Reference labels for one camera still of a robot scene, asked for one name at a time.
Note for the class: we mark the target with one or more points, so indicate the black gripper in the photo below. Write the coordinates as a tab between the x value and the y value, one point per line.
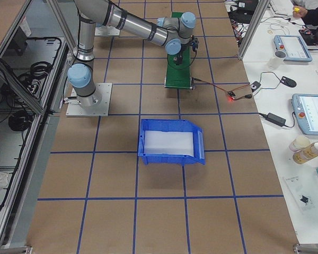
178	57

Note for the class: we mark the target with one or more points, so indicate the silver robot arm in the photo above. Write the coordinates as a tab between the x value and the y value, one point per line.
105	13

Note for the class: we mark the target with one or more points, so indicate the green conveyor belt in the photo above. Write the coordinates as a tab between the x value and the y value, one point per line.
181	25

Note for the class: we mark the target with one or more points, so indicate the red-lit sensor module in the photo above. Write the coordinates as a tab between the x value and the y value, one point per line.
231	96

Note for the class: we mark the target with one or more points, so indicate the blue plastic bin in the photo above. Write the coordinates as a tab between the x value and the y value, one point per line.
165	141

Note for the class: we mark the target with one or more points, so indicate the white mug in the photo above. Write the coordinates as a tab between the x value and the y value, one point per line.
277	59

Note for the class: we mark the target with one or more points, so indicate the black mouse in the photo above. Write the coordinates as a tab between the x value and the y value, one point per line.
288	82

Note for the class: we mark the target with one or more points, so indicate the black power adapter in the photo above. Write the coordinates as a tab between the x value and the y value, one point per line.
279	121

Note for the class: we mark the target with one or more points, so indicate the blue teach pendant far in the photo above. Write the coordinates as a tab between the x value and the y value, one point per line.
294	48

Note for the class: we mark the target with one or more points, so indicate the blue teach pendant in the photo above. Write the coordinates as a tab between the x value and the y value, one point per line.
294	48
306	111

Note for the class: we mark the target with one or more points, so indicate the blue teach pendant near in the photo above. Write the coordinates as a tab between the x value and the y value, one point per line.
306	111

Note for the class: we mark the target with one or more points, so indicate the person at desk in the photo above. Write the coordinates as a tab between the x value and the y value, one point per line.
307	11

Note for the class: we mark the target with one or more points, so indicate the yellow drink can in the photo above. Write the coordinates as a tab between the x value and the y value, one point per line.
306	154

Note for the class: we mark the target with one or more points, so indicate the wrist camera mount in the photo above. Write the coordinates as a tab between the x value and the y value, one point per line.
194	43

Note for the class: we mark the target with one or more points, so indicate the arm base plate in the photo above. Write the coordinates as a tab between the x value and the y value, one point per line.
95	105
106	31

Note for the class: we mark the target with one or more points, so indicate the aluminium frame post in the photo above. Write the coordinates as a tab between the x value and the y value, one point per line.
255	21

